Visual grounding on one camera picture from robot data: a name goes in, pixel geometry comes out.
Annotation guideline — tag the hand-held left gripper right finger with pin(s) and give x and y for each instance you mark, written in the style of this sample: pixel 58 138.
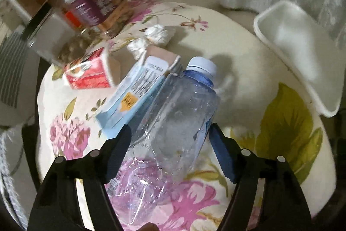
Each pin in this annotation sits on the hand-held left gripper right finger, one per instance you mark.
pixel 220 152

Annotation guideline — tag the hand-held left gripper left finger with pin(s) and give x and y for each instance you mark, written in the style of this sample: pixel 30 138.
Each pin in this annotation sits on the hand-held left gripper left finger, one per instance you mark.
pixel 119 152

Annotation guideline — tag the crushed clear plastic bottle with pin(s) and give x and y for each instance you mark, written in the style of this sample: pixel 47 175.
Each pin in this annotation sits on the crushed clear plastic bottle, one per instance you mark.
pixel 178 117

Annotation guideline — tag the white plastic bin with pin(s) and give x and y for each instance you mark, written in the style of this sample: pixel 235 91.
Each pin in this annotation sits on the white plastic bin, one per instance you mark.
pixel 297 44

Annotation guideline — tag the light blue carton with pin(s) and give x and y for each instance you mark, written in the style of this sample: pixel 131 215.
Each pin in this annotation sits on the light blue carton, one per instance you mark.
pixel 129 101

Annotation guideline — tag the small red carton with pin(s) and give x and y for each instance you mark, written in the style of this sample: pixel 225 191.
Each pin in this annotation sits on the small red carton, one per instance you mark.
pixel 89 76

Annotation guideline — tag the crumpled white tissue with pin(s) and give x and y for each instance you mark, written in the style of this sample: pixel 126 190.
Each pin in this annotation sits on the crumpled white tissue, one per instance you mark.
pixel 137 47
pixel 159 34

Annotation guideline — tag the clear jar with black lid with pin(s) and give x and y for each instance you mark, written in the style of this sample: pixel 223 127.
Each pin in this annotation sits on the clear jar with black lid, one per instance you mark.
pixel 54 41

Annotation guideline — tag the white slatted heater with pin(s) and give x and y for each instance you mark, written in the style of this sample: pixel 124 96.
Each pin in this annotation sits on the white slatted heater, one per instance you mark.
pixel 12 71

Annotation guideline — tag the glass jar with purple label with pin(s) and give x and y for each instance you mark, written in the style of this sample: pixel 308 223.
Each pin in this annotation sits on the glass jar with purple label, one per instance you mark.
pixel 92 6

